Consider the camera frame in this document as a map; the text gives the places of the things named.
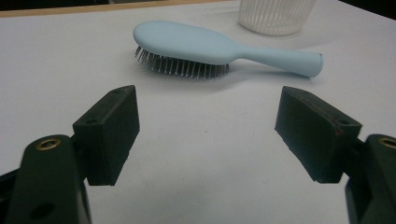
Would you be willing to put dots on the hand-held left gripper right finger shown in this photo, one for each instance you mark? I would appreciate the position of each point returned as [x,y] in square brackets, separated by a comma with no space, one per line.
[314,137]

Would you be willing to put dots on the white plastic slotted basket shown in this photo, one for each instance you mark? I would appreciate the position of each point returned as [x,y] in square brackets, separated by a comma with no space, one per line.
[274,15]

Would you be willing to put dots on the wooden table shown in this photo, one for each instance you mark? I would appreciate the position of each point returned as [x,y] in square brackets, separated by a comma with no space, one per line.
[93,7]

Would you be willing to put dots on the light blue hairbrush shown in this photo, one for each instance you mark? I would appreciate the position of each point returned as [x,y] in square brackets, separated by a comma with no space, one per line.
[186,42]

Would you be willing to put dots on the white sheet table cover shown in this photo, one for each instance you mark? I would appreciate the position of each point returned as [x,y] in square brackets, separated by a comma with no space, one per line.
[202,130]

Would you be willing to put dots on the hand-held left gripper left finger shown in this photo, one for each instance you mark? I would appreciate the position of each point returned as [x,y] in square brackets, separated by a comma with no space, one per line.
[107,137]

